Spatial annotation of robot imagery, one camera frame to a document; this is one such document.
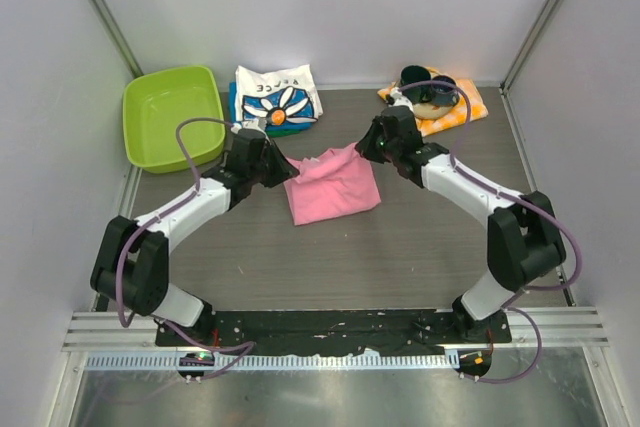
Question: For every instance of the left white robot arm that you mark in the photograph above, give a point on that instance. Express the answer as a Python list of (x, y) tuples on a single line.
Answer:
[(132, 264)]

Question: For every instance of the lime green plastic tub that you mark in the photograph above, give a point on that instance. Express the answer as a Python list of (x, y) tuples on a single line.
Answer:
[(155, 104)]

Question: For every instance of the slotted white cable duct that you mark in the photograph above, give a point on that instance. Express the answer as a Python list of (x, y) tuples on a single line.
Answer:
[(202, 361)]

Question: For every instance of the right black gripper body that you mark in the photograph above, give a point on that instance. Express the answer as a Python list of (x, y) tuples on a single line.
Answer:
[(393, 150)]

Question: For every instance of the white daisy print t shirt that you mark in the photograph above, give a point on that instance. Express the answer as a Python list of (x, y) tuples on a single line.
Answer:
[(248, 80)]

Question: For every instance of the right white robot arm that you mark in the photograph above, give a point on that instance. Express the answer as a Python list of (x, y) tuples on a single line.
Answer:
[(524, 241)]

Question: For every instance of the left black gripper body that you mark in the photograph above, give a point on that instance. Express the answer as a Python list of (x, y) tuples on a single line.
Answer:
[(255, 172)]

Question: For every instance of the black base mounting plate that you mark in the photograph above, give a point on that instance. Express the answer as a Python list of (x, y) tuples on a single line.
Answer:
[(338, 333)]

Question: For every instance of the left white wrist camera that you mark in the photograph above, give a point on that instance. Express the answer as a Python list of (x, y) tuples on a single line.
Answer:
[(255, 124)]

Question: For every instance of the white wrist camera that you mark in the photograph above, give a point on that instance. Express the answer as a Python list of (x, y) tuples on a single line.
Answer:
[(255, 124), (396, 98)]

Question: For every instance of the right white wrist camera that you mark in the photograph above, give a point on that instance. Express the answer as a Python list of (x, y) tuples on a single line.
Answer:
[(396, 98)]

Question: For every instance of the pink t shirt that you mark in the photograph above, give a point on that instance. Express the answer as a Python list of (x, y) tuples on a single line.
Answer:
[(337, 183)]

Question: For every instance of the orange checkered cloth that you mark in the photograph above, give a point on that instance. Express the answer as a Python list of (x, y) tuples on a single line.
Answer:
[(469, 98)]

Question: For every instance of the blue t shirt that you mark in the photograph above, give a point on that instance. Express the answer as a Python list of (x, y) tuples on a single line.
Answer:
[(287, 108)]

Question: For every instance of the dark green mug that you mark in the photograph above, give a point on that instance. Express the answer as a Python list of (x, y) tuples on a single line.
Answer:
[(410, 78)]

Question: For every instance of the dark blue mug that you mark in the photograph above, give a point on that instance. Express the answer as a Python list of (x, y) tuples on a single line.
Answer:
[(443, 91)]

